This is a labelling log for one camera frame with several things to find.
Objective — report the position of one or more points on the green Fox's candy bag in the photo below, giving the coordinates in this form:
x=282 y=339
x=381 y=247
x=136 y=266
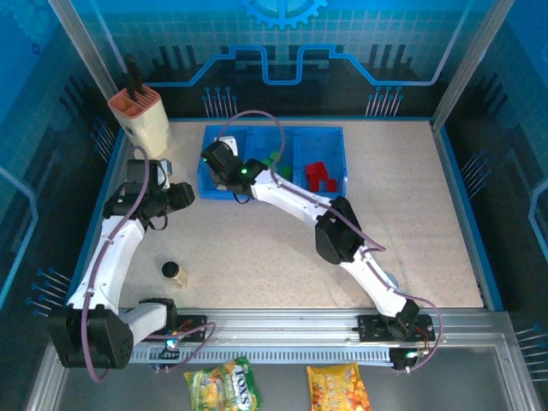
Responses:
x=222 y=385

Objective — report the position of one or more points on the beige knife block orange rim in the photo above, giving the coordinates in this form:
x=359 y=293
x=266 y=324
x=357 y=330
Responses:
x=147 y=124

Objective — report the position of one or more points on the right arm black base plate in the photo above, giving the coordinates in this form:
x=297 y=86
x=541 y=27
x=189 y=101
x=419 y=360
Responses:
x=370 y=327

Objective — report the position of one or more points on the blue table edge strip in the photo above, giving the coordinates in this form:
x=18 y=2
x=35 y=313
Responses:
x=109 y=171
x=461 y=192

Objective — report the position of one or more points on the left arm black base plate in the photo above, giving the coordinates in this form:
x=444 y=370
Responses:
x=194 y=323

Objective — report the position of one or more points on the grey metal shelf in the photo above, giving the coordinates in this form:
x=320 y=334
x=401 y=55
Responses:
x=150 y=389

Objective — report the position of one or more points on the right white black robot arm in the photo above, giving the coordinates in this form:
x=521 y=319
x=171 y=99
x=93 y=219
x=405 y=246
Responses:
x=338 y=235

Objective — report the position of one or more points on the blue three-compartment bin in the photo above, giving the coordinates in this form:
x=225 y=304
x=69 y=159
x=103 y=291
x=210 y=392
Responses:
x=321 y=145

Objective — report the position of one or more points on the long green lego brick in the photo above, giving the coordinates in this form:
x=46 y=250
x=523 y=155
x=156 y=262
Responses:
x=286 y=172

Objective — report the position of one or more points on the metal tin can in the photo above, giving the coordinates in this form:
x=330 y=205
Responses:
x=391 y=280

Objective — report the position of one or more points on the aluminium front frame beam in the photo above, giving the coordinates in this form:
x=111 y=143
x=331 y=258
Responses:
x=278 y=321

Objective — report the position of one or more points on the small lit control board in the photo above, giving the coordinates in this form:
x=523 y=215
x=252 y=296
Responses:
x=409 y=357
x=171 y=344

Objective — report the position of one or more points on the small bottle with black cap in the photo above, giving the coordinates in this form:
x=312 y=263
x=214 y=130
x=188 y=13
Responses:
x=171 y=270

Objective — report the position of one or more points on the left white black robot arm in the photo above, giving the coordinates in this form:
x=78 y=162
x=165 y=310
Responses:
x=98 y=338

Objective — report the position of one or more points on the yellow snack bag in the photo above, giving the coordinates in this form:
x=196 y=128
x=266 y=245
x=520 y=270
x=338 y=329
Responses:
x=338 y=389

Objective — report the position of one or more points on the long red lego brick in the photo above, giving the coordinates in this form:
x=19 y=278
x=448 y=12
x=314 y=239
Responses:
x=309 y=171
x=313 y=184

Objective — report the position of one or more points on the aluminium frame post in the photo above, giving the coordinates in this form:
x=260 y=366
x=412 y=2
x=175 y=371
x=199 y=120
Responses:
x=81 y=38
x=471 y=55

